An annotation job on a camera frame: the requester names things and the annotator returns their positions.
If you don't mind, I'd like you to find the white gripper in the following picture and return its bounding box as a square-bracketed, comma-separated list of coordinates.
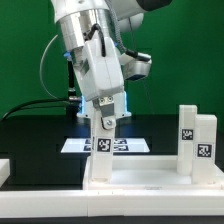
[73, 37, 124, 130]

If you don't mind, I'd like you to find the white desk tabletop tray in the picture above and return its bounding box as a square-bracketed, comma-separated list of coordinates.
[83, 155, 224, 198]

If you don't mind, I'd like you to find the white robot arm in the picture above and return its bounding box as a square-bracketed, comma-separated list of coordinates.
[51, 0, 172, 129]

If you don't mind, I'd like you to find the AprilTag marker sheet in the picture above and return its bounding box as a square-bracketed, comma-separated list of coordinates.
[61, 138, 150, 153]

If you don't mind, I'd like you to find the white left fence piece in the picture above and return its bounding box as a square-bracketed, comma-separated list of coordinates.
[0, 159, 10, 187]

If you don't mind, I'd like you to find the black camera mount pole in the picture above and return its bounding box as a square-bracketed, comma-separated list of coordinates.
[66, 58, 81, 119]

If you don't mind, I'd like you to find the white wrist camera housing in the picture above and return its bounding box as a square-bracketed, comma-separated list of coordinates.
[119, 50, 152, 81]

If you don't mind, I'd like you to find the black cable bundle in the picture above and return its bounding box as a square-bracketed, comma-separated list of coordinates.
[0, 98, 76, 123]

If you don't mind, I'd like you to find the grey camera cable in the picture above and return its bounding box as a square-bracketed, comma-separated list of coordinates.
[38, 34, 73, 101]

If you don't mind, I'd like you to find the white front fence wall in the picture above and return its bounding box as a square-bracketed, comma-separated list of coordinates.
[0, 190, 224, 219]

